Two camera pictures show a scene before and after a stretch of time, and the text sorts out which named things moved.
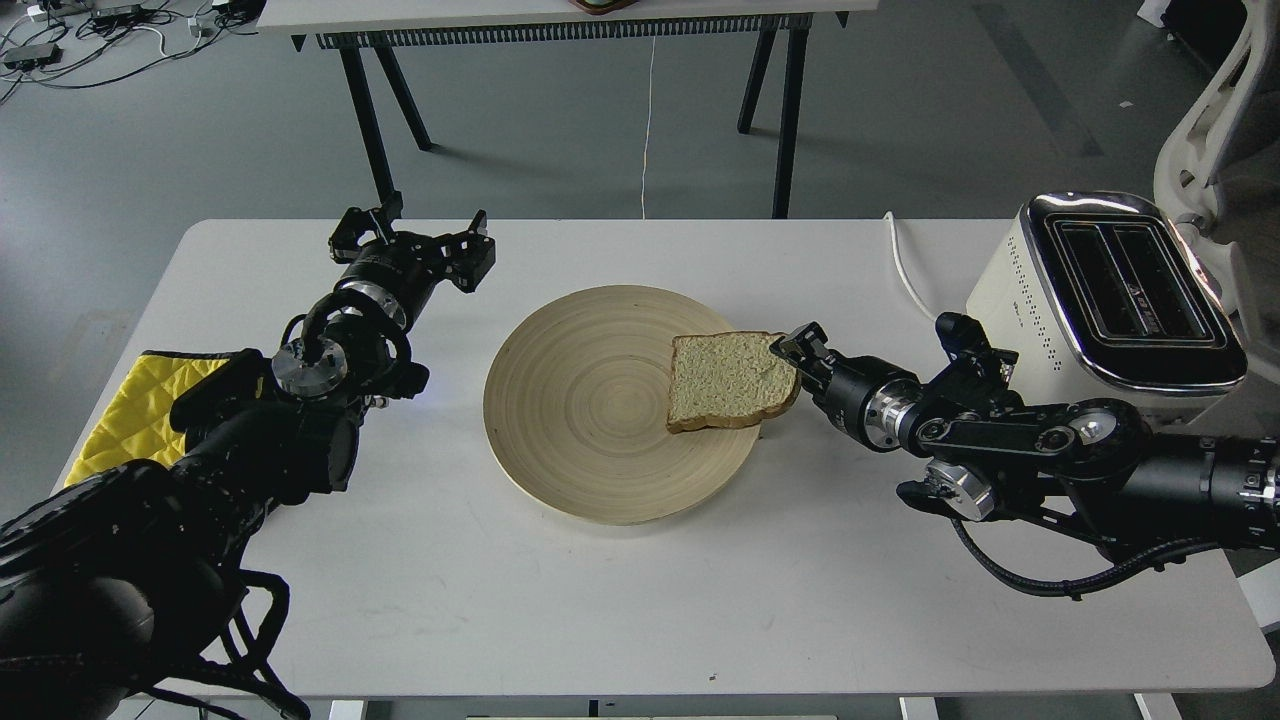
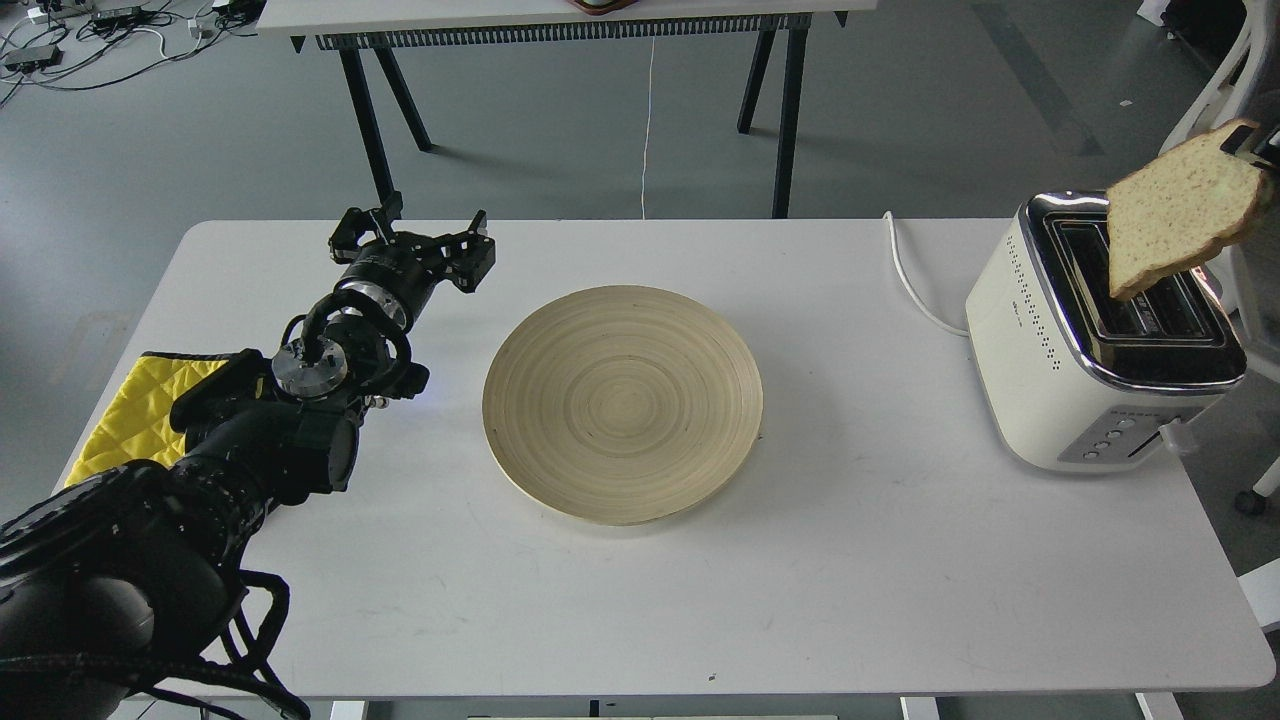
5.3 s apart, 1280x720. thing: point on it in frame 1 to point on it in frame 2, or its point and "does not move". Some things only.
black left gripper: (404, 267) does not move
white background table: (365, 30) does not move
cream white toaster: (1102, 298) does not move
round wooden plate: (576, 410) does not move
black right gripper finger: (805, 347) to (1260, 142)
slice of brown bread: (719, 379) to (1180, 206)
